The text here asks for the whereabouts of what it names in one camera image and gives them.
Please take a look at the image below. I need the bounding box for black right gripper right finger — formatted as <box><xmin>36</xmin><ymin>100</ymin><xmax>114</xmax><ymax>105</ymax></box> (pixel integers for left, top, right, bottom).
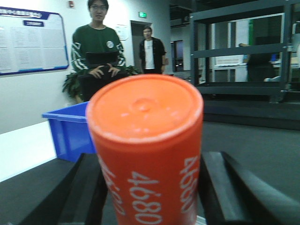
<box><xmin>198</xmin><ymin>152</ymin><xmax>300</xmax><ymax>225</ymax></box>

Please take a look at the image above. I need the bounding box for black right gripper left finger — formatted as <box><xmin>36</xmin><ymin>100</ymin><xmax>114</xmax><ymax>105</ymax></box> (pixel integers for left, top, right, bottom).
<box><xmin>20</xmin><ymin>153</ymin><xmax>108</xmax><ymax>225</ymax></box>

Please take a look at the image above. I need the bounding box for orange capacitor with white digits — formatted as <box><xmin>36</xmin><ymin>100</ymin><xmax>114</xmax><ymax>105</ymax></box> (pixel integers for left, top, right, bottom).
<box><xmin>86</xmin><ymin>74</ymin><xmax>203</xmax><ymax>225</ymax></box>

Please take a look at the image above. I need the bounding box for blue plastic crate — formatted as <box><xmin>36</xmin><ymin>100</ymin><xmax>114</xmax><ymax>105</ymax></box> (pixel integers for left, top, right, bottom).
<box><xmin>42</xmin><ymin>102</ymin><xmax>96</xmax><ymax>162</ymax></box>

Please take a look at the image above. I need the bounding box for person in green sweater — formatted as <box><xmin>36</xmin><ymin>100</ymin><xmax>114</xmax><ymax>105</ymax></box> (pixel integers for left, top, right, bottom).
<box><xmin>71</xmin><ymin>0</ymin><xmax>128</xmax><ymax>101</ymax></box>

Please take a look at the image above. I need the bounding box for dark grey metal cart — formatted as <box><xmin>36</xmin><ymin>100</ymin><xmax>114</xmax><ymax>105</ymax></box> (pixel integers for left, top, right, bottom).
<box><xmin>190</xmin><ymin>0</ymin><xmax>299</xmax><ymax>103</ymax></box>

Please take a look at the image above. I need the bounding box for person in black jacket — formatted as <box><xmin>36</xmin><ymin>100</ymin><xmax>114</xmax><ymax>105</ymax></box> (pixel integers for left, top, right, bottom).
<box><xmin>139</xmin><ymin>26</ymin><xmax>166</xmax><ymax>74</ymax></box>

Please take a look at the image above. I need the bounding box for green exit sign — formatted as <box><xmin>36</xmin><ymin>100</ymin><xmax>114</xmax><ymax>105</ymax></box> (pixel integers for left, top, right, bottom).
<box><xmin>138</xmin><ymin>12</ymin><xmax>147</xmax><ymax>18</ymax></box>

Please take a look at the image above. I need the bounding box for white notice board blue frame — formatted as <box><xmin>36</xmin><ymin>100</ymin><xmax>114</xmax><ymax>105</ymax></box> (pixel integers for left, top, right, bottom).
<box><xmin>0</xmin><ymin>7</ymin><xmax>69</xmax><ymax>76</ymax></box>

